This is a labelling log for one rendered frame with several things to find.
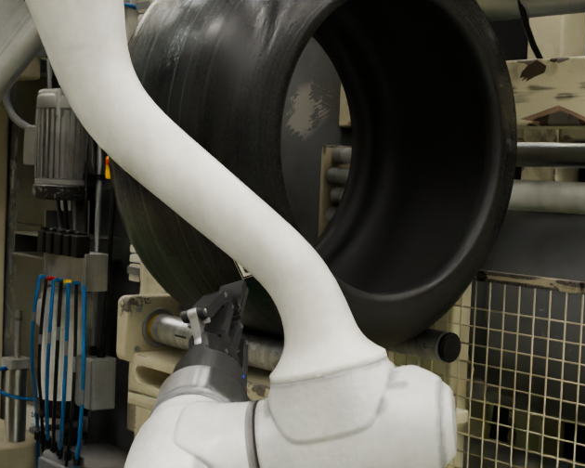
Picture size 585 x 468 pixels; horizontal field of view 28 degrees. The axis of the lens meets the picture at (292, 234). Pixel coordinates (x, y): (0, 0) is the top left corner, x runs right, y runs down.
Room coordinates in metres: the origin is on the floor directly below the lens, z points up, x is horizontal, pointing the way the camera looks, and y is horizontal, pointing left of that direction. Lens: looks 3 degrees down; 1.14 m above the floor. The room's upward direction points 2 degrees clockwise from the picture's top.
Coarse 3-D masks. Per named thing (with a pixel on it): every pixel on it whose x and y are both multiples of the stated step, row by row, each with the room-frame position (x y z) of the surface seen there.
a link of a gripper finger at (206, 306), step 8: (208, 296) 1.24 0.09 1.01; (216, 296) 1.22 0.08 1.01; (224, 296) 1.24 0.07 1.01; (200, 304) 1.21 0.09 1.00; (208, 304) 1.19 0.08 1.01; (216, 304) 1.21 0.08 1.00; (184, 312) 1.16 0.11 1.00; (200, 312) 1.16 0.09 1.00; (208, 312) 1.17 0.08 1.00; (184, 320) 1.16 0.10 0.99
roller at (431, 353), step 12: (420, 336) 1.70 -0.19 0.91; (432, 336) 1.69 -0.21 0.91; (444, 336) 1.67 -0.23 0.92; (456, 336) 1.69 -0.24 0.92; (396, 348) 1.74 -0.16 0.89; (408, 348) 1.72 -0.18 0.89; (420, 348) 1.70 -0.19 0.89; (432, 348) 1.68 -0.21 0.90; (444, 348) 1.67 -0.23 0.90; (456, 348) 1.69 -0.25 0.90; (444, 360) 1.68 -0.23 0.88
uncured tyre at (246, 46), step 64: (192, 0) 1.54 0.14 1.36; (256, 0) 1.46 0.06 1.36; (320, 0) 1.49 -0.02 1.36; (384, 0) 1.84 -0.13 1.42; (448, 0) 1.64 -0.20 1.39; (192, 64) 1.46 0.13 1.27; (256, 64) 1.43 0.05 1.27; (384, 64) 1.93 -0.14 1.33; (448, 64) 1.85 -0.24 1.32; (192, 128) 1.44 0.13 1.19; (256, 128) 1.43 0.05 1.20; (384, 128) 1.96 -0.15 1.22; (448, 128) 1.89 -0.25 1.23; (512, 128) 1.74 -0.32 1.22; (128, 192) 1.56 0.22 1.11; (256, 192) 1.44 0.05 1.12; (384, 192) 1.95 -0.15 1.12; (448, 192) 1.87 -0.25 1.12; (192, 256) 1.51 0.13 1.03; (320, 256) 1.88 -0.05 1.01; (384, 256) 1.90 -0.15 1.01; (448, 256) 1.68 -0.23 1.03; (256, 320) 1.53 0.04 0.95; (384, 320) 1.58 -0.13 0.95
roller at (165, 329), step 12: (156, 324) 1.73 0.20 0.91; (168, 324) 1.71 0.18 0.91; (180, 324) 1.69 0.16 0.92; (156, 336) 1.73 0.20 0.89; (168, 336) 1.71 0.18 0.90; (180, 336) 1.68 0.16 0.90; (252, 336) 1.57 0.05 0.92; (264, 336) 1.56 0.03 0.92; (252, 348) 1.55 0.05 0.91; (264, 348) 1.54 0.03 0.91; (276, 348) 1.52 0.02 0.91; (252, 360) 1.56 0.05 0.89; (264, 360) 1.53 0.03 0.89; (276, 360) 1.51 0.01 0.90
